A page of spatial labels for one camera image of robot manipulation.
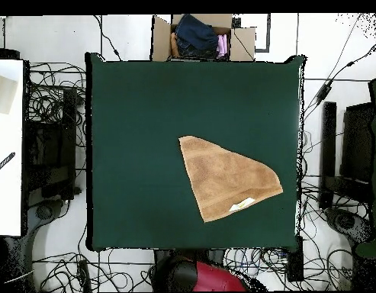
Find black power adapter cable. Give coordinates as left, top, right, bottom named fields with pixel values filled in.
left=303, top=34, right=376, bottom=106

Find blue denim jeans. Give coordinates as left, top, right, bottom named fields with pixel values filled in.
left=174, top=13, right=220, bottom=59

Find beige paper sheet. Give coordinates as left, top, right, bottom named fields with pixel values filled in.
left=0, top=72, right=18, bottom=116

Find black metal frame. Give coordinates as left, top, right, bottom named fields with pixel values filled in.
left=317, top=101, right=375, bottom=211

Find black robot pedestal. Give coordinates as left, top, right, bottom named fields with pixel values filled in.
left=153, top=248, right=226, bottom=266

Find black power strip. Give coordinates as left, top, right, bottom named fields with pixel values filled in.
left=286, top=235, right=305, bottom=283

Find tan terry towel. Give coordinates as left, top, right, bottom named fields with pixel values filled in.
left=178, top=135, right=284, bottom=224

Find black ridged strap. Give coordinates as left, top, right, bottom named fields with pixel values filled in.
left=0, top=151, right=17, bottom=177

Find white side table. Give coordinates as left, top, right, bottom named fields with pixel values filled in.
left=0, top=59, right=24, bottom=237

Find pink cloth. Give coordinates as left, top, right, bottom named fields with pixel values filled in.
left=216, top=34, right=229, bottom=60

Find dark green table cloth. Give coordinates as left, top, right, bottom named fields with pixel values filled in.
left=85, top=53, right=307, bottom=253

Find brown cardboard box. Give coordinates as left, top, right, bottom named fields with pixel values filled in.
left=150, top=13, right=257, bottom=63

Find black equipment rack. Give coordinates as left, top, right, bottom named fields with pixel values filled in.
left=24, top=87, right=79, bottom=201

